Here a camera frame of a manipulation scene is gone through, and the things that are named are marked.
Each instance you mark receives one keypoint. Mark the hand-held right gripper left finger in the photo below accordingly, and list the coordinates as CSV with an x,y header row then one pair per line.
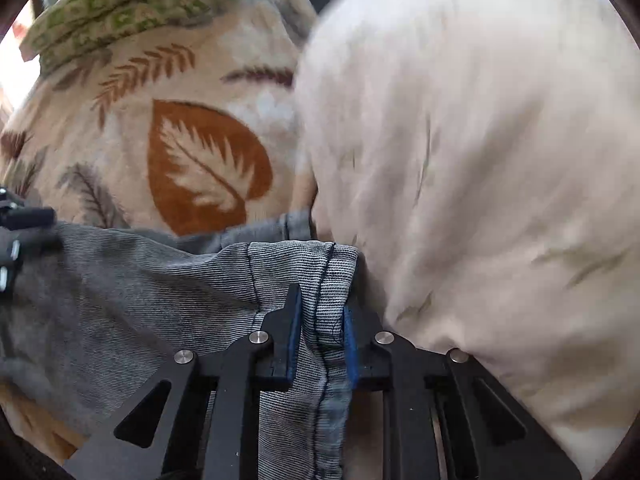
x,y
295,330

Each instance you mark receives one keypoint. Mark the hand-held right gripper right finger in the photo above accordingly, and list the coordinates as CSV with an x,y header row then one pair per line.
x,y
348,345

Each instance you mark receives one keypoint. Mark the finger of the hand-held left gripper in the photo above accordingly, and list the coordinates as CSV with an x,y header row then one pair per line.
x,y
30,217
12,255

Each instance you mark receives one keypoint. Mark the grey denim pants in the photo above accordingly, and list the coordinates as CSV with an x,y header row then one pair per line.
x,y
150,290

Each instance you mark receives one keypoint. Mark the beige leaf-print blanket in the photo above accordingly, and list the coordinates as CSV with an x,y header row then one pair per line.
x,y
200,125

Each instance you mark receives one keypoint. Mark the white patterned pillow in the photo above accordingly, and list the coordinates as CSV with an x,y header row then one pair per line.
x,y
475,160

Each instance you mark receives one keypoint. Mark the green checked folded quilt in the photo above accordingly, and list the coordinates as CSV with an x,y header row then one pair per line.
x,y
115,5

